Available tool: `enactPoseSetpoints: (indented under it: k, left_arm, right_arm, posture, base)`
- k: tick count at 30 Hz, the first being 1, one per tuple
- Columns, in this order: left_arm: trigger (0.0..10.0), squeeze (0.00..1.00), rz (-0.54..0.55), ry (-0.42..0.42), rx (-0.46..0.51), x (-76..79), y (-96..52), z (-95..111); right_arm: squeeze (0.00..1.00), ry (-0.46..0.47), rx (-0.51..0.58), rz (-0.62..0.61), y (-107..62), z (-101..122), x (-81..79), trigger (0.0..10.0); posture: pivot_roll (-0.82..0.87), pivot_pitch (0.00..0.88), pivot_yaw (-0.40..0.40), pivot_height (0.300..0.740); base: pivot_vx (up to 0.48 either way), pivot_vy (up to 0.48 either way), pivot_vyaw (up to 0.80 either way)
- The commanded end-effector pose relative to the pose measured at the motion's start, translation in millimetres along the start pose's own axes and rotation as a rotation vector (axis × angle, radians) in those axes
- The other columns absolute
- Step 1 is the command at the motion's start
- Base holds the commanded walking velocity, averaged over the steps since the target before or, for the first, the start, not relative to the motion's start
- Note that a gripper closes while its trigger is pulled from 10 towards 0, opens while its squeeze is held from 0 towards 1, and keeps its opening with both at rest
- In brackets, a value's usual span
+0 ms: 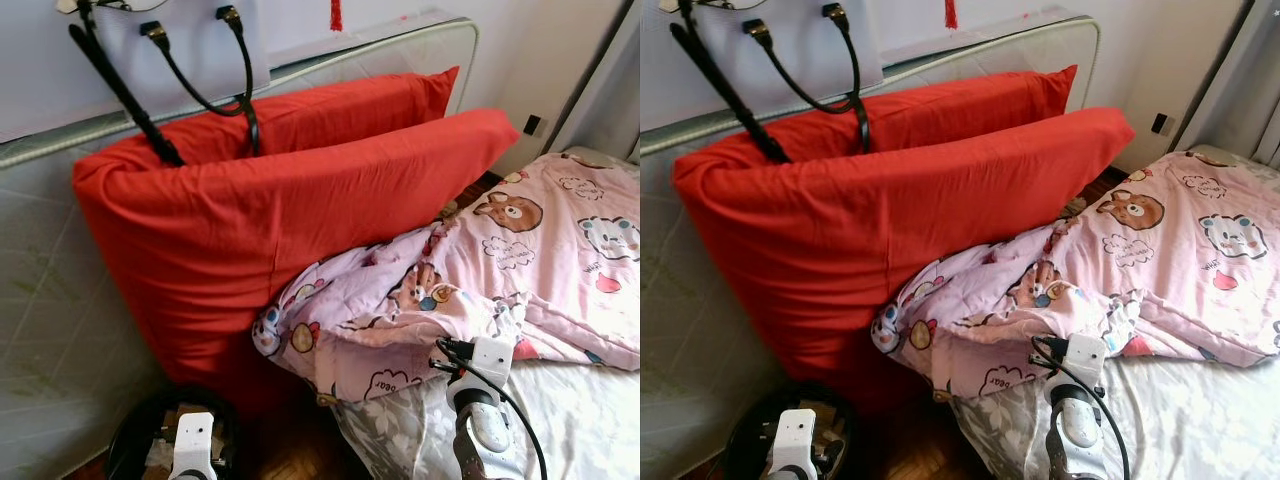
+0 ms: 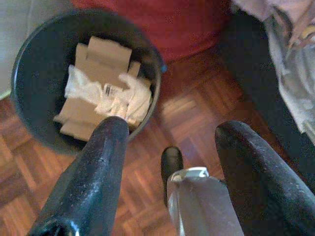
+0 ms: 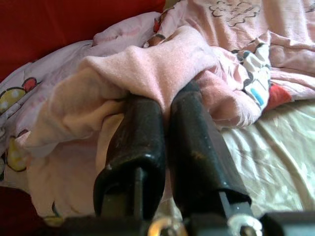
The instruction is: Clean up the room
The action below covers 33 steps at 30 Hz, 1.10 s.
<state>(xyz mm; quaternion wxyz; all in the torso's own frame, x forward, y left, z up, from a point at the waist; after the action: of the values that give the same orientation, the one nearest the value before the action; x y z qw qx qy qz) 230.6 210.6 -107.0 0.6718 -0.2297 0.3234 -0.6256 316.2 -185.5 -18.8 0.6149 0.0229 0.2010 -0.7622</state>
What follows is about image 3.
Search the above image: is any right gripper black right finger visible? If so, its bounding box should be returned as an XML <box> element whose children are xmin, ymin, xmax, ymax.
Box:
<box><xmin>168</xmin><ymin>80</ymin><xmax>252</xmax><ymax>219</ymax></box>

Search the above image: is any pink cartoon print blanket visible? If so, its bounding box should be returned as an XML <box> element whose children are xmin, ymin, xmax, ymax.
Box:
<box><xmin>0</xmin><ymin>0</ymin><xmax>315</xmax><ymax>227</ymax></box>

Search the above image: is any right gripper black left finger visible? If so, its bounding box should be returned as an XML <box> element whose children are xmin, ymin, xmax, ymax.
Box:
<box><xmin>93</xmin><ymin>94</ymin><xmax>166</xmax><ymax>219</ymax></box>

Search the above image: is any red sofa back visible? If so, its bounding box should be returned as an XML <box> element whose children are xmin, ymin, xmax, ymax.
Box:
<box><xmin>0</xmin><ymin>0</ymin><xmax>168</xmax><ymax>236</ymax></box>

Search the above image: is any beige floral bed sheet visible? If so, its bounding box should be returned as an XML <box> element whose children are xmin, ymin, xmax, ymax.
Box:
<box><xmin>216</xmin><ymin>98</ymin><xmax>315</xmax><ymax>217</ymax></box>

